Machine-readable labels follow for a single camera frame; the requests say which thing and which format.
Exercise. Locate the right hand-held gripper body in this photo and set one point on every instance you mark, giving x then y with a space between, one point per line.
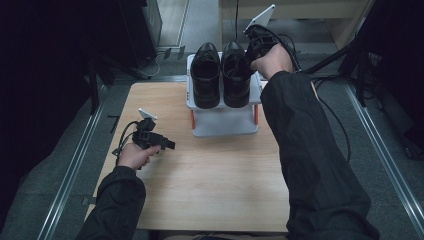
261 38

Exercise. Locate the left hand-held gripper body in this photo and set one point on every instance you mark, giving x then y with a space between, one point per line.
146 135

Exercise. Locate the black leather lace-up shoe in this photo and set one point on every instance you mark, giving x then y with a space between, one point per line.
235 76
206 75

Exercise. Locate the white two-tier shoe rack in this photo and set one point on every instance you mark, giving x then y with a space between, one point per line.
225 121

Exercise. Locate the person's left hand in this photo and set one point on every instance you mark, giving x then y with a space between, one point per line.
135 156

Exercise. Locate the person's right hand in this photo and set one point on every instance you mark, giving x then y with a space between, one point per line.
275 61

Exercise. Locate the light wooden furniture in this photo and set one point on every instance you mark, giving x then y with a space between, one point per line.
310 8

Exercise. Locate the black metal stand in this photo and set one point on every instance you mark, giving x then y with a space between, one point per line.
96 83

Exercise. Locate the grey tape piece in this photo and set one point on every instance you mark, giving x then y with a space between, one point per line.
88 201

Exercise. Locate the black tripod stand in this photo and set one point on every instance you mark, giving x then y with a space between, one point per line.
356 56

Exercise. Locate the black cabinet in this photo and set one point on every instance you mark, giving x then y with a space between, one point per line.
138 30

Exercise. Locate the metal floor rail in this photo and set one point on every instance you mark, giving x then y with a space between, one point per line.
71 173
383 156

